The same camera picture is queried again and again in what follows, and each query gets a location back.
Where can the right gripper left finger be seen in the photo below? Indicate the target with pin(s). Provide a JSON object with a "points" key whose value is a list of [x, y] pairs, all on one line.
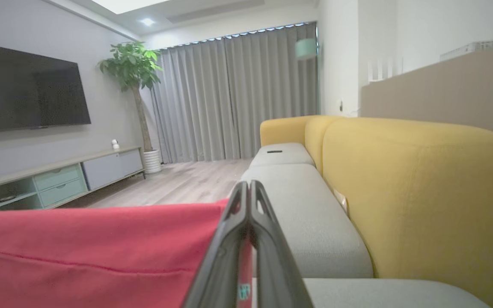
{"points": [[225, 256]]}

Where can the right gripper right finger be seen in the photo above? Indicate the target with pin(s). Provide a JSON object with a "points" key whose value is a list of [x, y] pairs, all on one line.
{"points": [[276, 265]]}

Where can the red and white shirt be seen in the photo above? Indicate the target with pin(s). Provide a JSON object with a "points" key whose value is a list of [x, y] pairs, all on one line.
{"points": [[79, 252]]}

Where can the long grey sofa seat cushion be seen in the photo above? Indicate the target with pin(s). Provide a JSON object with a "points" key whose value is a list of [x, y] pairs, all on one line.
{"points": [[310, 214]]}

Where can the small beige object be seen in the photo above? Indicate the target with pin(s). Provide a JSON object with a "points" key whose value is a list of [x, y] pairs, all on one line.
{"points": [[341, 201]]}

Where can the short grey sofa seat cushion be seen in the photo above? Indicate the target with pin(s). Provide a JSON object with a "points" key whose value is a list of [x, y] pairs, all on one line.
{"points": [[285, 158]]}

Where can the white ribbed plant pot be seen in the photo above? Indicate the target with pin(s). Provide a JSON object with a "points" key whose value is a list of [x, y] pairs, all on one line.
{"points": [[152, 161]]}

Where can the narrow yellow sofa backrest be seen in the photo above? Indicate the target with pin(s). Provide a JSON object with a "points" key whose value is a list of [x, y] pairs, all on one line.
{"points": [[315, 141]]}

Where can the yellow sofa end backrest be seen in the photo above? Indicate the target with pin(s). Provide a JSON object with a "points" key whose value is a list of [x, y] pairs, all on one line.
{"points": [[283, 130]]}

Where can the grey TV cabinet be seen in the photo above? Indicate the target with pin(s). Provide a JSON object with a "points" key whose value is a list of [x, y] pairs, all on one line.
{"points": [[101, 169]]}

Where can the grey curtain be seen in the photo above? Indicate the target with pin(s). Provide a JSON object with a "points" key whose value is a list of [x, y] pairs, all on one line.
{"points": [[229, 98]]}

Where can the large yellow sofa backrest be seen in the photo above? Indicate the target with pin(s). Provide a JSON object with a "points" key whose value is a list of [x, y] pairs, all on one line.
{"points": [[422, 196]]}

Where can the green indoor tree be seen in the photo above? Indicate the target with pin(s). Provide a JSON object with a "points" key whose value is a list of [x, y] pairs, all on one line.
{"points": [[133, 64]]}

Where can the teal lamp shade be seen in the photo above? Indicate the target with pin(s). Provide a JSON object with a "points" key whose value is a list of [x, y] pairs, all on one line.
{"points": [[306, 49]]}

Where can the white slatted rack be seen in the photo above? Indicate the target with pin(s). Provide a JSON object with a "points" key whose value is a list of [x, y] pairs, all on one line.
{"points": [[385, 69]]}

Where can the beige partition panel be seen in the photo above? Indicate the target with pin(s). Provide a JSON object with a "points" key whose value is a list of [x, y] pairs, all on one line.
{"points": [[443, 94]]}

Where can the ceiling light panel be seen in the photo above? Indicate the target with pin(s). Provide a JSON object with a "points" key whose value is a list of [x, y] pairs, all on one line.
{"points": [[126, 5]]}

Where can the white plastic basket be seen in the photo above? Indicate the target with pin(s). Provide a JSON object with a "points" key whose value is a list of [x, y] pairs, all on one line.
{"points": [[473, 49]]}

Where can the small white camera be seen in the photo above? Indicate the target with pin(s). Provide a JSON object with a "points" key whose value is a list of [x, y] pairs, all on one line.
{"points": [[115, 144]]}

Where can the black wall television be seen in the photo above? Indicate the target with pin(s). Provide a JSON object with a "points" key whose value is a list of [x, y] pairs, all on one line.
{"points": [[24, 90]]}

